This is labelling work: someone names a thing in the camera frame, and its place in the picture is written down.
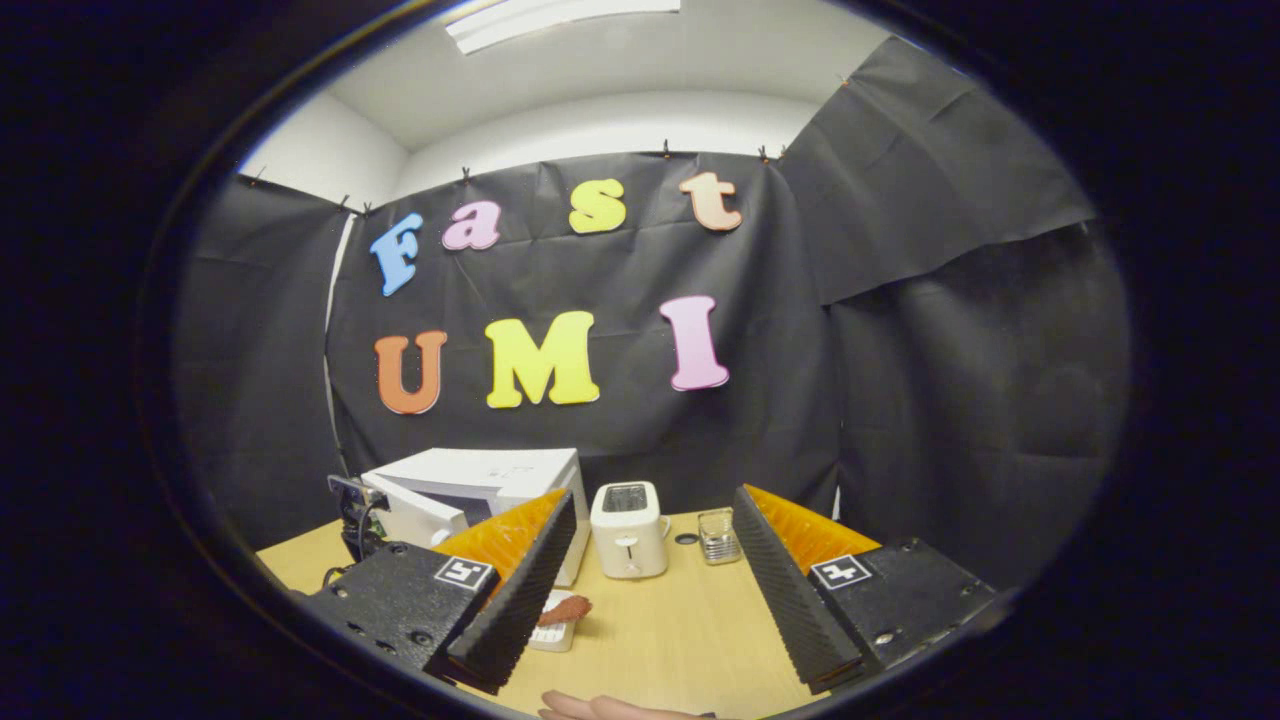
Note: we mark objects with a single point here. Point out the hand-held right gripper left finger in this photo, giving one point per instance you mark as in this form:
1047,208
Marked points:
520,610

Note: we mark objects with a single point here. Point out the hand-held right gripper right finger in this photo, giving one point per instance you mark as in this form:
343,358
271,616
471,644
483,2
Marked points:
790,610

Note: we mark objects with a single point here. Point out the reddish brown meat piece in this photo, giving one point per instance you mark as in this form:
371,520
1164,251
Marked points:
566,610

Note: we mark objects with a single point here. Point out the white microwave oven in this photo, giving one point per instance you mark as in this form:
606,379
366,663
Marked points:
480,475

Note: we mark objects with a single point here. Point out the white ribbed tray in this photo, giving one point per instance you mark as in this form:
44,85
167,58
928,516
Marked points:
553,638

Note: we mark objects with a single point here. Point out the white toaster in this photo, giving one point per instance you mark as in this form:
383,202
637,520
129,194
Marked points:
628,540

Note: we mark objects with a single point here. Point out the black backdrop cloth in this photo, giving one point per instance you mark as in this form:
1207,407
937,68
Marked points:
900,400

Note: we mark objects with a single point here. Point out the long ceiling light panel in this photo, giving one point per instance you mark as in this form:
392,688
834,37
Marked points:
560,20

